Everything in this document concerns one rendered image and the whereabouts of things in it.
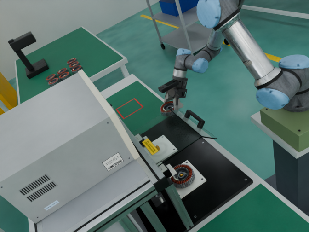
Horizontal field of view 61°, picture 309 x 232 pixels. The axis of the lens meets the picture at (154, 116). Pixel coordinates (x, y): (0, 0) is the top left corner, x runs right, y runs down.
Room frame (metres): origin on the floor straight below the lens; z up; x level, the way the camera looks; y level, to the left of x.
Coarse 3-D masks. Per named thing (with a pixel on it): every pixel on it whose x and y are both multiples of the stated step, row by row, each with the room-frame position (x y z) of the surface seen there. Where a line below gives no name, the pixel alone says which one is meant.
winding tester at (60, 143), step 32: (64, 96) 0.90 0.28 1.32; (96, 96) 0.79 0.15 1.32; (0, 128) 0.87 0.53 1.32; (32, 128) 0.77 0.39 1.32; (64, 128) 0.69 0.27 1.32; (96, 128) 0.64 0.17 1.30; (0, 160) 0.67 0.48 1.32; (32, 160) 0.60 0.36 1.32; (64, 160) 0.61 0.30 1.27; (96, 160) 0.63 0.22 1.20; (128, 160) 0.65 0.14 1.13; (0, 192) 0.57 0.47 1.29; (32, 192) 0.58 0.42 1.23; (64, 192) 0.60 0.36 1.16
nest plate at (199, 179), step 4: (188, 164) 0.82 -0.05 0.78; (192, 168) 0.79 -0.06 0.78; (184, 172) 0.79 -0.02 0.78; (196, 172) 0.76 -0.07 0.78; (196, 176) 0.74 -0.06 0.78; (200, 176) 0.73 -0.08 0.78; (196, 180) 0.72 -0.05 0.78; (200, 180) 0.71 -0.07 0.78; (204, 180) 0.71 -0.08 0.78; (192, 184) 0.71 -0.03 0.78; (196, 184) 0.70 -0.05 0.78; (200, 184) 0.70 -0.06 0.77; (176, 188) 0.73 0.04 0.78; (180, 188) 0.72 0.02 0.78; (184, 188) 0.71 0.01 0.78; (188, 188) 0.70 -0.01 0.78; (192, 188) 0.69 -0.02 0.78; (180, 192) 0.70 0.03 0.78; (184, 192) 0.69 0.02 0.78; (188, 192) 0.69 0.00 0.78; (180, 196) 0.68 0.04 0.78; (184, 196) 0.68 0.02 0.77
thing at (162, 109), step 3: (168, 102) 1.27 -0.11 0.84; (171, 102) 1.27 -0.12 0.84; (162, 105) 1.27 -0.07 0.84; (165, 105) 1.26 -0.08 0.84; (168, 105) 1.27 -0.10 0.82; (171, 105) 1.26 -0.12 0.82; (162, 108) 1.25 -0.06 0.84; (165, 108) 1.26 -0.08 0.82; (168, 108) 1.24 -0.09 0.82; (171, 108) 1.22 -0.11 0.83; (162, 111) 1.22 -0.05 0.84
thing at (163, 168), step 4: (164, 164) 0.76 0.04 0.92; (168, 164) 0.78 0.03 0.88; (160, 168) 0.74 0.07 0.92; (164, 168) 0.74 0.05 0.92; (168, 168) 0.73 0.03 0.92; (172, 168) 0.75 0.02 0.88; (164, 172) 0.72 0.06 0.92; (168, 172) 0.72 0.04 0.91; (172, 172) 0.73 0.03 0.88; (176, 172) 0.73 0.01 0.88; (168, 176) 0.72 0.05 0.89
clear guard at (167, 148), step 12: (156, 120) 0.87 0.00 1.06; (168, 120) 0.84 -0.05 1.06; (180, 120) 0.80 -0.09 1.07; (192, 120) 0.83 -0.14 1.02; (132, 132) 0.86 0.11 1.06; (144, 132) 0.83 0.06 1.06; (156, 132) 0.80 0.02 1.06; (168, 132) 0.77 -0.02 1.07; (180, 132) 0.74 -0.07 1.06; (192, 132) 0.71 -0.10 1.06; (204, 132) 0.72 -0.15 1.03; (156, 144) 0.73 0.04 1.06; (168, 144) 0.71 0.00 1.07; (180, 144) 0.68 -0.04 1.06; (156, 156) 0.67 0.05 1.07; (168, 156) 0.65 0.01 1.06
